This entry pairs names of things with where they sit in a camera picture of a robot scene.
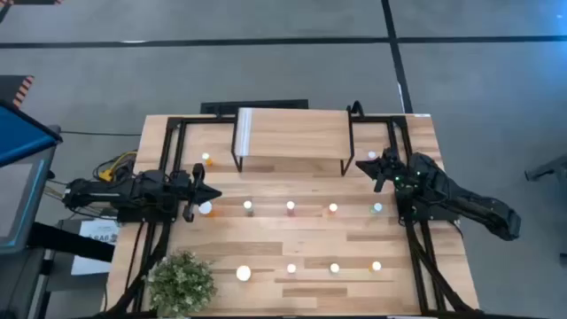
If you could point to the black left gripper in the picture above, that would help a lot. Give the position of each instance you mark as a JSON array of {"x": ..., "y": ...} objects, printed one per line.
[{"x": 186, "y": 188}]

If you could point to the white printed paper sheet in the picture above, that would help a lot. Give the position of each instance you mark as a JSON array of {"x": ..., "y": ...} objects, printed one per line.
[{"x": 99, "y": 230}]

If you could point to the black monitor stand beam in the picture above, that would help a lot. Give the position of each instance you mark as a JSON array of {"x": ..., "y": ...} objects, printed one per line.
[{"x": 71, "y": 241}]

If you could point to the small orange pill bottle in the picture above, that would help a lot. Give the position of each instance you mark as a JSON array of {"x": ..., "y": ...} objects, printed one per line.
[
  {"x": 332, "y": 207},
  {"x": 206, "y": 157},
  {"x": 376, "y": 266}
]

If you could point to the teal pill bottle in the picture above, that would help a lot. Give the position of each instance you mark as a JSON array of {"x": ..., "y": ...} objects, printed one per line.
[
  {"x": 377, "y": 207},
  {"x": 247, "y": 205},
  {"x": 334, "y": 268}
]

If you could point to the large orange pill bottle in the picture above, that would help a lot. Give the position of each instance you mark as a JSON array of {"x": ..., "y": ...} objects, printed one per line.
[
  {"x": 243, "y": 273},
  {"x": 205, "y": 207}
]

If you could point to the black rectangular bar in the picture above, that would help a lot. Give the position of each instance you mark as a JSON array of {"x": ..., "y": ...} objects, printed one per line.
[{"x": 254, "y": 106}]

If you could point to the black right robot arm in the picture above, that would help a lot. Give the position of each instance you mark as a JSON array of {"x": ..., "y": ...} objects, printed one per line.
[{"x": 478, "y": 208}]

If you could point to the blue screen monitor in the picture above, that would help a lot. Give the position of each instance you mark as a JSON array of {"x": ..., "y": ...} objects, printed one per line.
[{"x": 22, "y": 133}]

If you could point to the green artificial potted plant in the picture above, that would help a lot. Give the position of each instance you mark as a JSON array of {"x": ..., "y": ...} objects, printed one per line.
[{"x": 181, "y": 283}]

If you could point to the dark office chair base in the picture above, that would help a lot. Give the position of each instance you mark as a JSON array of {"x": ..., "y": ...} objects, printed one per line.
[{"x": 549, "y": 167}]

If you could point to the black orange striped board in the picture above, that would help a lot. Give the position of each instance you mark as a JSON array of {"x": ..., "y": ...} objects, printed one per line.
[{"x": 13, "y": 88}]

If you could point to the wooden shelf with black legs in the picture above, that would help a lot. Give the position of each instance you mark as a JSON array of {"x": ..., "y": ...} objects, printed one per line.
[{"x": 297, "y": 133}]

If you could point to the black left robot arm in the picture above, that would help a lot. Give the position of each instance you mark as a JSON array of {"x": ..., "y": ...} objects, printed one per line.
[{"x": 111, "y": 192}]

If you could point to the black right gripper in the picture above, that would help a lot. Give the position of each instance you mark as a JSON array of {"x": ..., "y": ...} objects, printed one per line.
[{"x": 396, "y": 170}]

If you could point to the grey panel with teal edge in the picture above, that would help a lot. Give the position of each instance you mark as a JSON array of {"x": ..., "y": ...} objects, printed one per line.
[{"x": 17, "y": 204}]

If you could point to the black metal table frame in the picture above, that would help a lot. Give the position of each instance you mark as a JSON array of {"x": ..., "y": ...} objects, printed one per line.
[{"x": 204, "y": 119}]

